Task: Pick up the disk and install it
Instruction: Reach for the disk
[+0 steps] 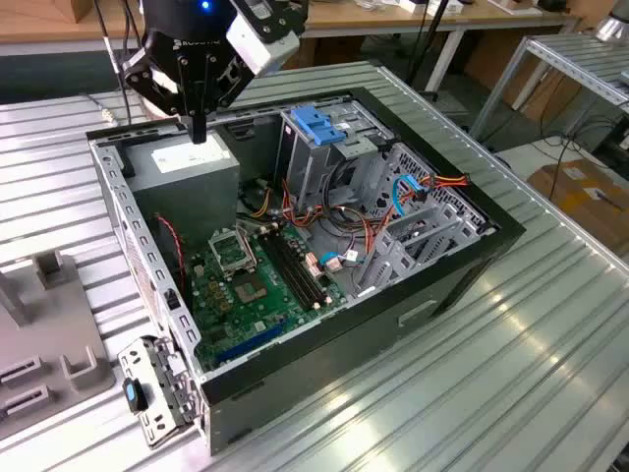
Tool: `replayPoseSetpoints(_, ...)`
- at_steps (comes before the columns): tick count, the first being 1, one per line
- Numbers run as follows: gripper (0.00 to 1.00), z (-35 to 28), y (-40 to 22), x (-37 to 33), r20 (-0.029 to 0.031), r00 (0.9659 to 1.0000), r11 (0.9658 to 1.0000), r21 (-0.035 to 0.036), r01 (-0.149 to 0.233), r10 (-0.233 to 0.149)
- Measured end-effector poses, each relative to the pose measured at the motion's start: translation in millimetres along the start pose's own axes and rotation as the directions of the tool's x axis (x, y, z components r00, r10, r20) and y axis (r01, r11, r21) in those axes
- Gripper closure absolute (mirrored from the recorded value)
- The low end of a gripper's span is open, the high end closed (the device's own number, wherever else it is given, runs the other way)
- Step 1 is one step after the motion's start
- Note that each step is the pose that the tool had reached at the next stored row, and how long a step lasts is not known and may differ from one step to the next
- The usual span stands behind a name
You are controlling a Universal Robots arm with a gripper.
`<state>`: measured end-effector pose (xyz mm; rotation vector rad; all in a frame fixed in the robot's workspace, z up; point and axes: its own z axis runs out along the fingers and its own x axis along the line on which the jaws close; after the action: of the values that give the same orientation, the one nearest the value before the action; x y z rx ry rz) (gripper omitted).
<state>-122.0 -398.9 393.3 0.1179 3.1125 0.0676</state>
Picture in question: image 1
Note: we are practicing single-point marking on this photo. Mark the grey parts rack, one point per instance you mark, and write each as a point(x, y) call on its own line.
point(54, 314)

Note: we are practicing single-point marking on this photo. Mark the black RAM slot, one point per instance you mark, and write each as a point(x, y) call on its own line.
point(303, 264)
point(298, 267)
point(292, 270)
point(286, 273)

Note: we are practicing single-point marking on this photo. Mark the black case fan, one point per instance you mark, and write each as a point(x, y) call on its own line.
point(169, 265)

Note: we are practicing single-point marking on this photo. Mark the metal hinged slot bracket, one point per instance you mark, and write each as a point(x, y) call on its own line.
point(147, 364)

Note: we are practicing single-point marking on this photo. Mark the blue expansion slot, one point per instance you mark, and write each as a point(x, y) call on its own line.
point(251, 340)

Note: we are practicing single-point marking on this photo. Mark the cardboard box with labels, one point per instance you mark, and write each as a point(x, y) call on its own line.
point(580, 196)

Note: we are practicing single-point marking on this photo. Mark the black clip with blue button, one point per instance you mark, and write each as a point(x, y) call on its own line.
point(130, 393)

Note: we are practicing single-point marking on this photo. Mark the metal drive cage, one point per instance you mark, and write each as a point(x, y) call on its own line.
point(304, 167)

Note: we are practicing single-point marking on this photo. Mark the grey power supply unit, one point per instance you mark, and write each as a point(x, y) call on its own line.
point(187, 196)

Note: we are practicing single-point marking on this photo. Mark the black open PC case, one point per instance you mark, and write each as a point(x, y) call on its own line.
point(344, 354)

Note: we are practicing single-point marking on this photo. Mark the black camera bracket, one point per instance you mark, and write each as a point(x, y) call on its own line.
point(280, 19)

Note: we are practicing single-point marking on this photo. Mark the metal disk bay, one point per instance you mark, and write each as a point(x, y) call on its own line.
point(388, 265)

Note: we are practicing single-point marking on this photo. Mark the large brown cardboard box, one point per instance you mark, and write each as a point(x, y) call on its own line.
point(491, 64)

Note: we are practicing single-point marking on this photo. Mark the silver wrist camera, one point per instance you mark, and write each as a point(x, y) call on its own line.
point(260, 46)

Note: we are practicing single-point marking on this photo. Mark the green motherboard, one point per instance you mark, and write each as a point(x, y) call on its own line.
point(268, 314)

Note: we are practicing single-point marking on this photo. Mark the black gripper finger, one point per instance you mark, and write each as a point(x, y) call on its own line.
point(207, 88)
point(189, 88)

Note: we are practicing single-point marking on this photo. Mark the wooden box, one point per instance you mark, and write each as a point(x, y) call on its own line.
point(86, 10)

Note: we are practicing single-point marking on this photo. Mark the black stand pole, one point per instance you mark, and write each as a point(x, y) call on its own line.
point(427, 39)

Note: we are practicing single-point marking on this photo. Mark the blue drive bay latch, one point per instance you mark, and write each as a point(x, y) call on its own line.
point(314, 125)

